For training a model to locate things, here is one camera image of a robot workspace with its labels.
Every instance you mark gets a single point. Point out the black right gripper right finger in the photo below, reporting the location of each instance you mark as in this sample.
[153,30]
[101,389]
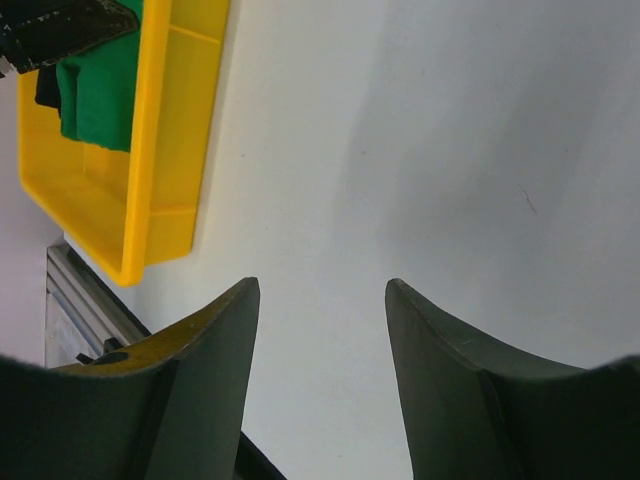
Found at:
[475,407]

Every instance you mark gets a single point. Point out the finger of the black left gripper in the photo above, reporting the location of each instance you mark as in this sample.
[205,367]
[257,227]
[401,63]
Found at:
[37,34]

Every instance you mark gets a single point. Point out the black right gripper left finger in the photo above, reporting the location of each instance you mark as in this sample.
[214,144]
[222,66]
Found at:
[167,407]

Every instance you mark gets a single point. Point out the green t-shirt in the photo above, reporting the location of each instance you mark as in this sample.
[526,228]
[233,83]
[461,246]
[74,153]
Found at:
[97,91]

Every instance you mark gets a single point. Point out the yellow plastic tray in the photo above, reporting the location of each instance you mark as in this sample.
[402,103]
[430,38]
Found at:
[129,210]

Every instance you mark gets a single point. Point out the aluminium frame rail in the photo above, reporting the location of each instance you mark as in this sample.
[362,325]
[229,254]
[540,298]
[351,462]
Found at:
[84,319]

